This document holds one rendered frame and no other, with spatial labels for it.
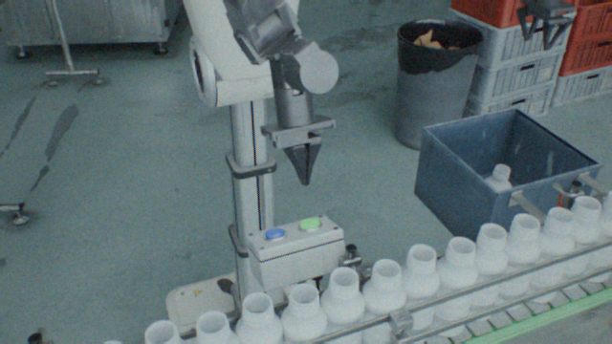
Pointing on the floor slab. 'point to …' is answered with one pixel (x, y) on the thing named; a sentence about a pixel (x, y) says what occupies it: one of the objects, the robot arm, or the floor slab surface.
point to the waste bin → (432, 75)
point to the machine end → (88, 22)
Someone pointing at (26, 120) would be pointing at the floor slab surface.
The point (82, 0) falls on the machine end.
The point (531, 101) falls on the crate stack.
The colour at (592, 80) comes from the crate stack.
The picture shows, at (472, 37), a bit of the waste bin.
